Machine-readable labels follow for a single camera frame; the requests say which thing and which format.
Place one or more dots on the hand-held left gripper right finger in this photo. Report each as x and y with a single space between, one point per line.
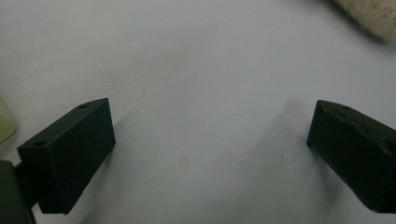
351 152

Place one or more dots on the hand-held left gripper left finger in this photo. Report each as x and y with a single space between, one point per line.
68 155

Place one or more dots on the cream plastic perforated basket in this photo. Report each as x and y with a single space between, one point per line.
4 123

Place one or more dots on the beige fuzzy cloth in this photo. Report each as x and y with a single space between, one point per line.
370 15

